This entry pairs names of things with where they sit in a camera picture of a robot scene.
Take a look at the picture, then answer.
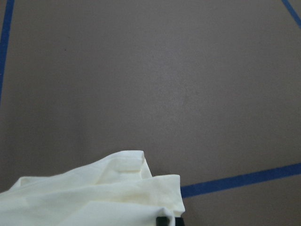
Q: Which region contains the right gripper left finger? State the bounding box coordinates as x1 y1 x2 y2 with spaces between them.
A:
156 214 171 226

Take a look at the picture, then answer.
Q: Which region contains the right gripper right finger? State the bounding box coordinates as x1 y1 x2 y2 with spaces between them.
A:
174 212 184 226

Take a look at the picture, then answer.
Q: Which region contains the cream long-sleeve cat shirt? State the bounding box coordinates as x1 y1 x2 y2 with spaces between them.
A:
0 150 185 226

